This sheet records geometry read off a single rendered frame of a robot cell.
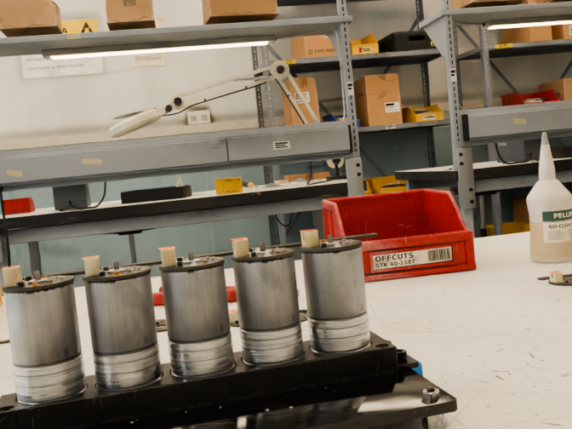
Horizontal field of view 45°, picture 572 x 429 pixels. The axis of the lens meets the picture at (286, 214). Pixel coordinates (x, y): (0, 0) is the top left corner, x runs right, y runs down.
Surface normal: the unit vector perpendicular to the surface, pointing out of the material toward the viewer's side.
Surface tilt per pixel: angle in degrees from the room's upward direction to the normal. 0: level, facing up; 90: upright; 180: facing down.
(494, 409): 0
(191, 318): 90
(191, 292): 90
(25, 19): 89
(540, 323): 0
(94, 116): 90
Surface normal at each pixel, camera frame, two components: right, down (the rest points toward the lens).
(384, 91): 0.05, 0.03
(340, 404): -0.10, -0.99
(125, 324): 0.36, 0.04
